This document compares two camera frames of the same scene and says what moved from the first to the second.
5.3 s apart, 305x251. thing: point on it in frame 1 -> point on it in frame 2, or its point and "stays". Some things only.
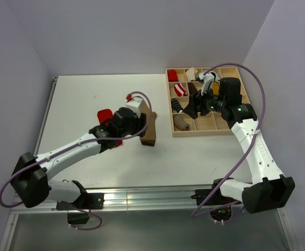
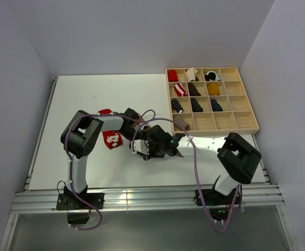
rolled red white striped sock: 179,90 stays
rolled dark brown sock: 192,89 stays
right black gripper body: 208,102 -> 155,150
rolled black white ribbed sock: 176,105 stays
